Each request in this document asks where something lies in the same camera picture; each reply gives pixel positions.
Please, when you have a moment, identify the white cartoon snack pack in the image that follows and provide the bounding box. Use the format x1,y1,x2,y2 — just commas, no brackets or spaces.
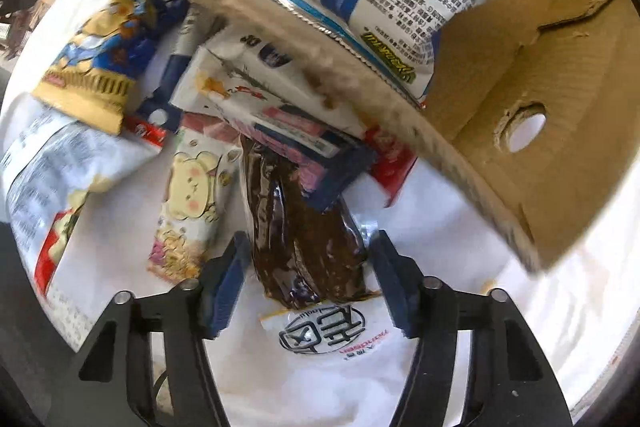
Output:
170,29,371,158

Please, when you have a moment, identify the small red packet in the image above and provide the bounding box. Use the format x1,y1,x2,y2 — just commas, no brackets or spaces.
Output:
122,114,168,150

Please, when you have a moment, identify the white bed sheet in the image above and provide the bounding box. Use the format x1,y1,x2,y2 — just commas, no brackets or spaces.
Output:
0,0,631,427

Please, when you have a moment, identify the slim blue and white packet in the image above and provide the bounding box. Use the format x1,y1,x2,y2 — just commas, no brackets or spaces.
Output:
137,7,226,132

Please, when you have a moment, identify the brown cardboard box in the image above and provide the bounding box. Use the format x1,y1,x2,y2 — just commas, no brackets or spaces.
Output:
75,0,626,273

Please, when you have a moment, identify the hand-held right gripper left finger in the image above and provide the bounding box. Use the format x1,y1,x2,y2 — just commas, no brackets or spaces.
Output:
47,231,253,427

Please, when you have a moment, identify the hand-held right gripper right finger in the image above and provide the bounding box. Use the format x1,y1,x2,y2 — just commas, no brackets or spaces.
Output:
367,229,573,427

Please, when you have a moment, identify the blue and gold cartoon bag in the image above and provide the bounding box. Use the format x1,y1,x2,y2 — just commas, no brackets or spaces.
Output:
31,0,191,135

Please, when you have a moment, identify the bear print snack packet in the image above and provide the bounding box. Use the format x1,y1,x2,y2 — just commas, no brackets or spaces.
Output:
146,139,243,283

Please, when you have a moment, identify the white and red snack bag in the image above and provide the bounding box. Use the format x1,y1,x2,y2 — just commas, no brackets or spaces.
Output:
0,94,163,353

